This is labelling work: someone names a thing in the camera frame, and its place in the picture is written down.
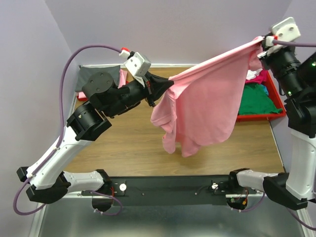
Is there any light pink t shirt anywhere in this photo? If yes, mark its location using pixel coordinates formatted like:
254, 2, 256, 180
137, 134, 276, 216
151, 37, 263, 157

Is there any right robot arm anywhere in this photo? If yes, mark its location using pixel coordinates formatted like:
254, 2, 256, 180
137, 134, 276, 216
229, 36, 316, 210

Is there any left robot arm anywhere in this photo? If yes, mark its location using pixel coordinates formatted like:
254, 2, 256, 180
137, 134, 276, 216
17, 71, 174, 204

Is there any folded pink t shirt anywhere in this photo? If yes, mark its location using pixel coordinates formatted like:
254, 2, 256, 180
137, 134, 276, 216
78, 69, 128, 99

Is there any magenta t shirt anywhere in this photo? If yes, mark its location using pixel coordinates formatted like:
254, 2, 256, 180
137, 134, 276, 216
245, 70, 268, 84

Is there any red plastic bin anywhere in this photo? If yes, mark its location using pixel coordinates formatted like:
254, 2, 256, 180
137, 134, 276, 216
237, 70, 286, 122

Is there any blue t shirt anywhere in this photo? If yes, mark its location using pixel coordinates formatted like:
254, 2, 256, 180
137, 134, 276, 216
261, 84, 269, 96

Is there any white t shirt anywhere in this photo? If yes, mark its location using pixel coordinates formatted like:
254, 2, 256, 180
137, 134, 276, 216
246, 69, 262, 80

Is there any folded red t shirt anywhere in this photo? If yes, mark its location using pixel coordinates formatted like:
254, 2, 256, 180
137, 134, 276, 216
77, 81, 129, 101

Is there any folded grey t shirt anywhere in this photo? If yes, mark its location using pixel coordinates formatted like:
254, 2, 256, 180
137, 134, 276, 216
75, 66, 120, 92

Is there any green t shirt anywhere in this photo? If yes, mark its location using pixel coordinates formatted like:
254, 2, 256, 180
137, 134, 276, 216
238, 83, 282, 116

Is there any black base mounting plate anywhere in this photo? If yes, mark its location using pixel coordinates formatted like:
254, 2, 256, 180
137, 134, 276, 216
81, 175, 257, 207

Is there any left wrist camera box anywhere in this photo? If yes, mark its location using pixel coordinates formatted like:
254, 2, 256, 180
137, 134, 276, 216
123, 51, 151, 87

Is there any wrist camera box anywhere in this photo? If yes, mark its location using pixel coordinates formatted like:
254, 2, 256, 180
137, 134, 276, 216
270, 17, 301, 42
123, 51, 151, 87

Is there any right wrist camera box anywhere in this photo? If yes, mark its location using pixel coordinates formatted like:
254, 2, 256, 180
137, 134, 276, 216
270, 17, 301, 42

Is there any aluminium frame rail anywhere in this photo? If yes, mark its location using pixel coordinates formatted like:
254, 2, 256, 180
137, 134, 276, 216
29, 63, 316, 237

